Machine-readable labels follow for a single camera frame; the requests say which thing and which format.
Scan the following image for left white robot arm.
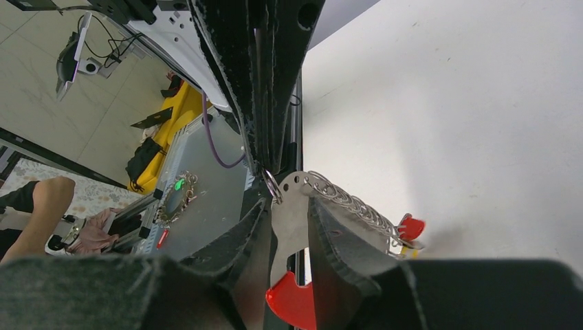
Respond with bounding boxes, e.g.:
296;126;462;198
91;1;324;174

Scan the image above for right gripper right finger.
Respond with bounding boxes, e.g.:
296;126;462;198
307;195;583;330

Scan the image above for monitor on stand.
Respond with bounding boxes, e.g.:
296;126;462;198
56;12;102;101

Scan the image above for red tag key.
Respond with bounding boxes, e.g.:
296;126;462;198
397;213;426;242

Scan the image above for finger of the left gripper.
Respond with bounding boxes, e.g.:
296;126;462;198
257;1;325;174
188;1;265;175

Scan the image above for yellow tag key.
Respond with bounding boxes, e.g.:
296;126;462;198
399;245;420;259

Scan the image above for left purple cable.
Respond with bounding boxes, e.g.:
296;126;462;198
201;91;248;170

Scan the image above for spare red key tag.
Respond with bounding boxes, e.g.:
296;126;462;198
156;228;169;249

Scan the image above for grey red keyring holder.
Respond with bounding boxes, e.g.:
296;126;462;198
265;171;424;329

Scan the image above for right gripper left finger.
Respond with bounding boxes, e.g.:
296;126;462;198
1;199;271;329

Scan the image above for green key tag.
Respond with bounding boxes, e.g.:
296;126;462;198
174;178;186;191

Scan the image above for yellow black equipment case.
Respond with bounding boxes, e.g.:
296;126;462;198
126;81;203;195

